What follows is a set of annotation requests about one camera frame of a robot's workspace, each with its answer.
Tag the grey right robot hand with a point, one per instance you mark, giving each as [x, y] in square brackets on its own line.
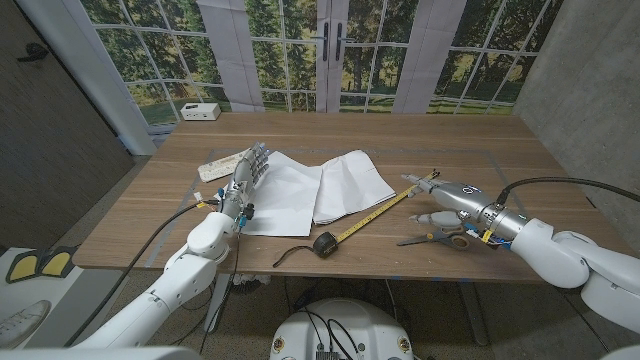
[465, 200]

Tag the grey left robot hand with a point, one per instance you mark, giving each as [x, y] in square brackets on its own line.
[245, 185]

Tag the large white paper sheet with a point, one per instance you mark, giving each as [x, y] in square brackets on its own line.
[290, 200]

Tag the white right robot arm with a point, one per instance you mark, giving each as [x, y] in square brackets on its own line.
[565, 255]

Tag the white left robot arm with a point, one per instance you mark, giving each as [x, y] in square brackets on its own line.
[175, 285]

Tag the black yellow tape measure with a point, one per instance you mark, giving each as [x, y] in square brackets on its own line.
[325, 245]

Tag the white power strip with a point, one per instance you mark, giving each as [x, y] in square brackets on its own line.
[215, 170]

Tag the white socket box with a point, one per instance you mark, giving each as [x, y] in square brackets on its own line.
[200, 111]

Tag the printed window forest backdrop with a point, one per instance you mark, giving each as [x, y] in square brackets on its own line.
[280, 60]

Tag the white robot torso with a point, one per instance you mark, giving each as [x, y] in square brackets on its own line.
[350, 325]

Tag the black and yellow shoe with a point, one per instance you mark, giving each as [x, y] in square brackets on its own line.
[57, 262]

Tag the yellow black foot pedal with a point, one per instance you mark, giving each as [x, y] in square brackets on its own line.
[22, 267]

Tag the white sneaker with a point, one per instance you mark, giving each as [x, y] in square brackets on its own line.
[22, 325]

